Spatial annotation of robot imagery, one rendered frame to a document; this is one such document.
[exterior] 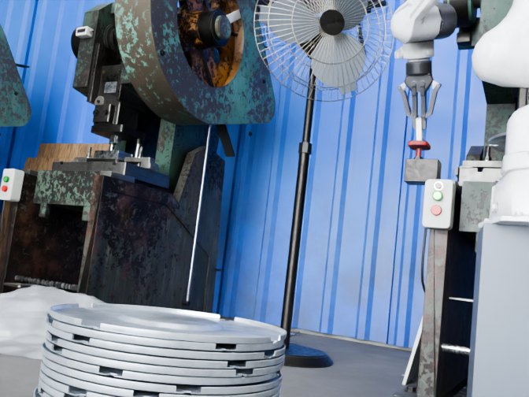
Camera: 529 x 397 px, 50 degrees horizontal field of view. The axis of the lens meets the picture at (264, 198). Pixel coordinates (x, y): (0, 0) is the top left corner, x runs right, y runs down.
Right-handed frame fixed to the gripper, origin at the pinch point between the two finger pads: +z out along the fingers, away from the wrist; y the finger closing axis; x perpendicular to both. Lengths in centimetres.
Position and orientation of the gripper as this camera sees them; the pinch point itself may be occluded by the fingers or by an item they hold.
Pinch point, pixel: (419, 128)
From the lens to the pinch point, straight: 182.2
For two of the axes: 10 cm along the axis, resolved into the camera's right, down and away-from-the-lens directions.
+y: 8.9, 0.4, -4.5
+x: 4.5, -2.6, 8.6
